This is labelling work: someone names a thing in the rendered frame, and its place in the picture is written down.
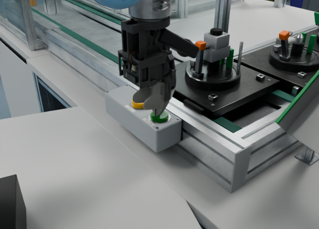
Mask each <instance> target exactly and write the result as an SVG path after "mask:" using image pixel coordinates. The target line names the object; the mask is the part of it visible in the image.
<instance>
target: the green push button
mask: <svg viewBox="0 0 319 229"><path fill-rule="evenodd" d="M150 118H151V120H153V121H155V122H164V121H166V120H168V118H169V114H168V113H167V112H166V111H163V113H162V114H161V115H160V116H158V117H156V116H155V115H154V113H153V112H152V113H151V114H150Z"/></svg>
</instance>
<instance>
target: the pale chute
mask: <svg viewBox="0 0 319 229"><path fill-rule="evenodd" d="M275 123H277V124H278V125H279V126H280V127H281V128H282V129H283V130H284V131H285V132H286V133H288V134H289V135H291V136H292V137H294V138H295V139H297V140H298V141H300V142H301V143H303V144H304V145H305V146H307V147H309V148H310V149H311V150H313V151H314V152H316V153H317V154H319V70H318V71H317V72H316V74H315V75H314V76H313V77H312V78H311V80H310V81H309V82H308V83H307V84H306V85H305V86H304V88H303V89H302V90H301V91H300V92H299V94H298V95H297V96H296V97H295V98H294V100H293V101H292V102H291V103H290V104H289V106H288V107H287V108H286V109H285V110H284V111H283V113H282V114H281V115H280V116H279V118H278V119H277V120H276V121H275Z"/></svg>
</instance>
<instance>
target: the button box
mask: <svg viewBox="0 0 319 229"><path fill-rule="evenodd" d="M136 92H137V90H135V89H134V88H132V87H131V86H129V85H125V86H121V87H119V88H116V89H113V90H110V91H107V92H105V93H104V96H105V106H106V112H107V114H109V115H110V116H111V117H112V118H114V119H115V120H116V121H117V122H119V123H120V124H121V125H122V126H124V127H125V128H126V129H127V130H128V131H130V132H131V133H132V134H133V135H135V136H136V137H137V138H138V139H140V140H141V141H142V142H143V143H145V144H146V145H147V146H148V147H150V148H151V149H152V150H153V151H154V152H156V153H159V152H161V151H163V150H165V149H167V148H169V147H171V146H173V145H175V144H177V143H179V142H181V125H182V120H181V119H180V118H178V117H177V116H175V115H174V114H172V113H171V112H169V111H168V110H166V109H165V110H164V111H166V112H167V113H168V114H169V118H168V120H166V121H164V122H155V121H153V120H151V118H150V114H151V113H152V112H153V111H152V110H145V109H143V108H135V107H133V106H132V104H131V101H132V97H133V94H134V93H136Z"/></svg>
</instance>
